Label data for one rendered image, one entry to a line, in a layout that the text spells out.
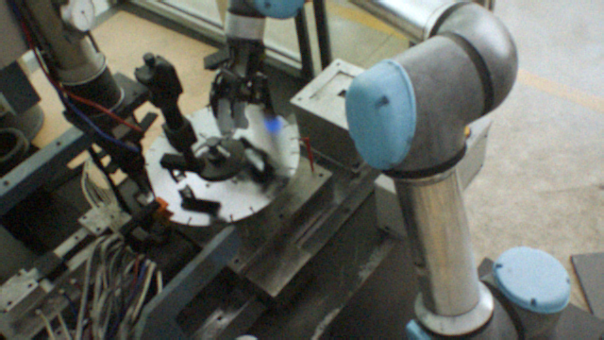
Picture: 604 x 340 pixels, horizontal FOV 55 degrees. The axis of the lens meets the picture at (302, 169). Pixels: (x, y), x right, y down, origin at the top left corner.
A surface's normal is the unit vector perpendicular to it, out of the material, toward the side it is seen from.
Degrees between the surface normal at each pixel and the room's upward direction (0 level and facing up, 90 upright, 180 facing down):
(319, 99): 0
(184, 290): 90
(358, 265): 0
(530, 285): 7
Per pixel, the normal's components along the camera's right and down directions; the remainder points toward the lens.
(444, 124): 0.47, 0.38
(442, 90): 0.26, 0.00
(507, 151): -0.13, -0.65
